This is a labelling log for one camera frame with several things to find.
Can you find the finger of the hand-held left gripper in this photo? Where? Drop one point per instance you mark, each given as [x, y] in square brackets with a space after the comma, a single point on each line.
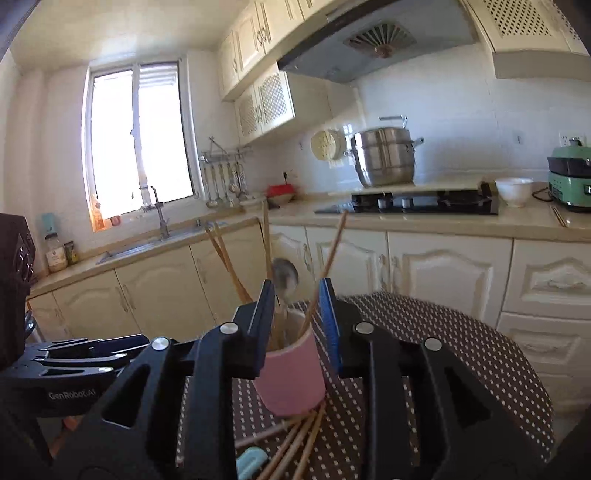
[101, 345]
[83, 365]

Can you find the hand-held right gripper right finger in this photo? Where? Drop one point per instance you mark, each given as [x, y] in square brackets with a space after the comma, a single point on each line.
[328, 323]

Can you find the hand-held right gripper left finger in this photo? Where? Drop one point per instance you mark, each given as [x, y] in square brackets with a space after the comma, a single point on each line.
[267, 318]

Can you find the metal spoon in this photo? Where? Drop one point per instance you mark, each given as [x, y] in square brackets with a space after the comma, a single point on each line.
[285, 277]

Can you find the pink cup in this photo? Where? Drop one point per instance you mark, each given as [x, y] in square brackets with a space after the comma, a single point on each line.
[291, 378]

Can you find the bunch of wooden chopsticks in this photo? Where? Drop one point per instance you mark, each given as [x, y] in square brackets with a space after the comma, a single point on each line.
[302, 434]

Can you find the small dark green jar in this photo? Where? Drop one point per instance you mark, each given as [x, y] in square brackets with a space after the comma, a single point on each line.
[70, 253]

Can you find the clear jar with white label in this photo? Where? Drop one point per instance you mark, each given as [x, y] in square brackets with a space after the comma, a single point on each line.
[56, 256]

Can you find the stainless steel sink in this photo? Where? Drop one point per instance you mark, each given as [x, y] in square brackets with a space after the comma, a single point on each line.
[138, 249]

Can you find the dark brown carved furniture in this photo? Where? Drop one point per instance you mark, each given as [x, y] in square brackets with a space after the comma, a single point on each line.
[16, 286]

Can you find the hanging steel ladle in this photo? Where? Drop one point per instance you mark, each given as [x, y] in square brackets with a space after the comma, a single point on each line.
[227, 201]
[212, 202]

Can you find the small pink jar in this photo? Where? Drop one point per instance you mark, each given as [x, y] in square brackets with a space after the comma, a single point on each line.
[115, 220]

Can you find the hanging steel spatula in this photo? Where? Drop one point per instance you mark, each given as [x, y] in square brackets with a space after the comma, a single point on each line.
[242, 194]

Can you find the orange bottle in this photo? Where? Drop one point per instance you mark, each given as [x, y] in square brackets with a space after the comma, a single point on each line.
[97, 217]

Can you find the light blue box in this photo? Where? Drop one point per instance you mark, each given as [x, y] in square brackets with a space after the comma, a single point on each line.
[48, 224]

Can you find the hanging steel spoon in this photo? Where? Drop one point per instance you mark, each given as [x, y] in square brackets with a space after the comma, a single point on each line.
[234, 187]

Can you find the steel kitchen faucet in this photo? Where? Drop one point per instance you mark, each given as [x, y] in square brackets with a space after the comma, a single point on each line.
[159, 217]

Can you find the black gas cooktop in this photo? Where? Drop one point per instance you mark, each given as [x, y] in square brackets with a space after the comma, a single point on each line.
[415, 204]

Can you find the stainless steel steamer pot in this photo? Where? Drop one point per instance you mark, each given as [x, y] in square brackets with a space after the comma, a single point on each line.
[383, 161]

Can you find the cream colander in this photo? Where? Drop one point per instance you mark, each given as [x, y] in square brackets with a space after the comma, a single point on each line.
[325, 145]

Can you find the white framed window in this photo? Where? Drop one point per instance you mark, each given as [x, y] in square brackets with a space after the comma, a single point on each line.
[115, 138]

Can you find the small lattice door cabinet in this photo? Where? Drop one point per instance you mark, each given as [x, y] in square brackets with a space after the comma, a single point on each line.
[272, 99]

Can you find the white bowl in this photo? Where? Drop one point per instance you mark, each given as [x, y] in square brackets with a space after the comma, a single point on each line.
[513, 194]

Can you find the thin brown chopstick pair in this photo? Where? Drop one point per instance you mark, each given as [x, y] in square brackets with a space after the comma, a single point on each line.
[558, 216]

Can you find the grey range hood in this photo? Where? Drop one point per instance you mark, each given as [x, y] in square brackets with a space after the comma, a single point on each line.
[323, 55]

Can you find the green multicooker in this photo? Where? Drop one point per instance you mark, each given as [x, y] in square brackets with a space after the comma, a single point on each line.
[570, 184]

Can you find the wide lattice door cabinet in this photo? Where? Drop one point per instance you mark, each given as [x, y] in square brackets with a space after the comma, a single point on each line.
[521, 18]

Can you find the metal wall utensil rack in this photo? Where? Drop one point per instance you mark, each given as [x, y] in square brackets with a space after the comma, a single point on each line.
[226, 157]

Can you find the white wall switch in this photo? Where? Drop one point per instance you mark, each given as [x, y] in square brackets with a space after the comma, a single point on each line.
[519, 137]

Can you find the cream upper wall cabinets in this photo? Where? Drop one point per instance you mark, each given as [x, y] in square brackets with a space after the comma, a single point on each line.
[249, 41]

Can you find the white double wall outlet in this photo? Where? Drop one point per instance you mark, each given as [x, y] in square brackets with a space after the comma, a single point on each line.
[572, 138]

